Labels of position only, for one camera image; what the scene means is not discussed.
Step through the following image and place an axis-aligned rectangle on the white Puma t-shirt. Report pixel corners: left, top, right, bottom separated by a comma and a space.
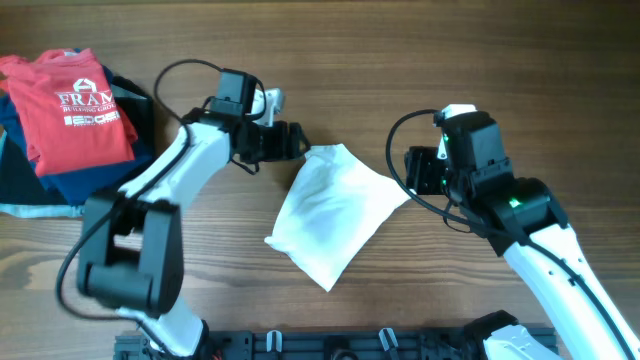
265, 144, 409, 292

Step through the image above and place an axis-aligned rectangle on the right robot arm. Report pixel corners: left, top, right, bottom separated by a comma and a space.
396, 105, 639, 359

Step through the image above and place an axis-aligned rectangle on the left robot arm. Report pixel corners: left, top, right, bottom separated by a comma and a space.
76, 69, 310, 359

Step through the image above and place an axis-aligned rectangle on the red folded t-shirt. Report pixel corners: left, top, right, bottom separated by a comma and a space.
1, 48, 138, 177

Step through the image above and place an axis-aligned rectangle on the black folded garment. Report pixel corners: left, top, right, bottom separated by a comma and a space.
1, 76, 155, 205

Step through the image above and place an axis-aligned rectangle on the light blue folded garment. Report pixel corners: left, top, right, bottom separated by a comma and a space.
1, 132, 84, 218

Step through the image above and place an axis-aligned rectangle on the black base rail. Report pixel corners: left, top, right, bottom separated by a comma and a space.
113, 327, 560, 360

